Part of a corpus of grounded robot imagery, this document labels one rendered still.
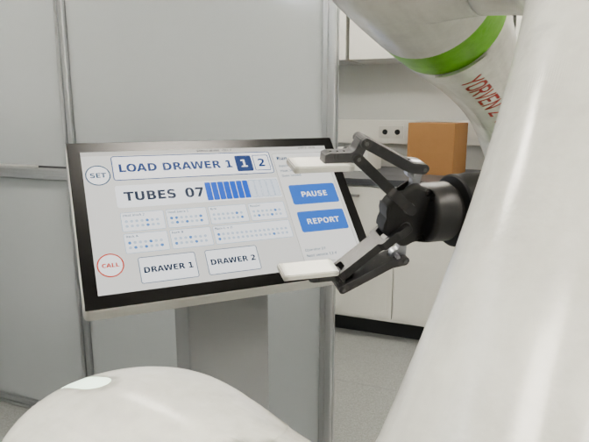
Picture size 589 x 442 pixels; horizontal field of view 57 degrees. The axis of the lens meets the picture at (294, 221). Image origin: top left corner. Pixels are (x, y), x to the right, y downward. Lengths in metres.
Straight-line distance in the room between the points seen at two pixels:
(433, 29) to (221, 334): 0.75
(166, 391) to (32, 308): 2.23
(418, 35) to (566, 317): 0.30
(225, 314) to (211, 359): 0.09
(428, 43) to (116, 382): 0.34
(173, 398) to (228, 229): 0.70
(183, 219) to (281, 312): 0.92
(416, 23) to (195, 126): 1.46
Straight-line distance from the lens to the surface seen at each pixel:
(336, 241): 1.02
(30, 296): 2.50
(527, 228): 0.22
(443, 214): 0.66
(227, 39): 1.79
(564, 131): 0.25
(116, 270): 0.90
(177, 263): 0.92
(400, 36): 0.46
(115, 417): 0.27
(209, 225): 0.96
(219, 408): 0.28
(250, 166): 1.05
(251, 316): 1.07
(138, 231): 0.93
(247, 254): 0.95
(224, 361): 1.08
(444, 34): 0.47
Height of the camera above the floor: 1.25
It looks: 11 degrees down
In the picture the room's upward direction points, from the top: straight up
